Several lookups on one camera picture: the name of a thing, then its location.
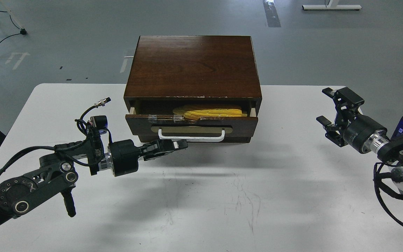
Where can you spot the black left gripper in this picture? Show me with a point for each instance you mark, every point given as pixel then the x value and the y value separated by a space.
pixel 125 155

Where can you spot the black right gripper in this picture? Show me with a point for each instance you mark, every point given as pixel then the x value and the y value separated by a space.
pixel 359 131

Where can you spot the wooden drawer with white handle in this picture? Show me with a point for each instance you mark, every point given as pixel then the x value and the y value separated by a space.
pixel 229 129

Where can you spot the yellow corn cob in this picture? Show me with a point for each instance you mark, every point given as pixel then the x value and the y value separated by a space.
pixel 198 111

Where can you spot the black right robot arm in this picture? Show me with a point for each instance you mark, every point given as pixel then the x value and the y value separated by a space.
pixel 388 172

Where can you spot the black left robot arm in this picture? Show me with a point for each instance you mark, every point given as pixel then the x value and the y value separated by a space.
pixel 57 174

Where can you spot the dark wooden cabinet box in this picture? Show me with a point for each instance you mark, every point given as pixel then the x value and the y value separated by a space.
pixel 194 67

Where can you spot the white desk leg base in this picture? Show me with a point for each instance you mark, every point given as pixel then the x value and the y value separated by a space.
pixel 331 5

